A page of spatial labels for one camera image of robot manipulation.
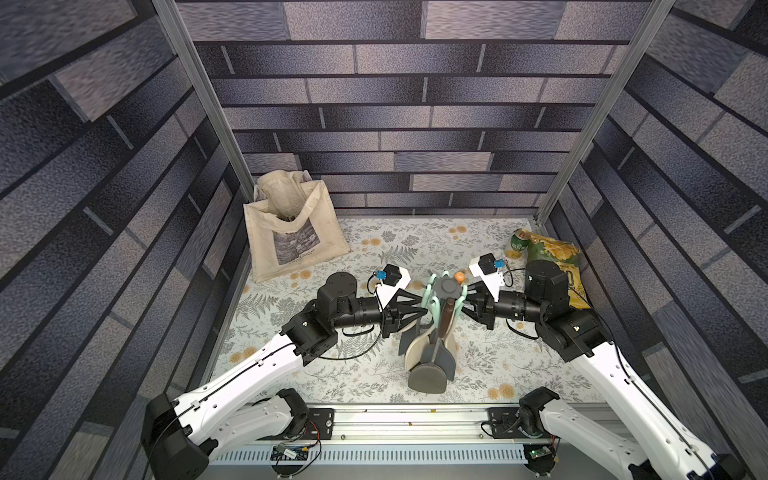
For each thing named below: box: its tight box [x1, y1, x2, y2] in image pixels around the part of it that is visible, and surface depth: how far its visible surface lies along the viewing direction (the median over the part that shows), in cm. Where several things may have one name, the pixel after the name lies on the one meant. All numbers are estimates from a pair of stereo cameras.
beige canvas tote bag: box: [243, 170, 351, 283], surface depth 97 cm
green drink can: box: [511, 228, 531, 252], surface depth 103 cm
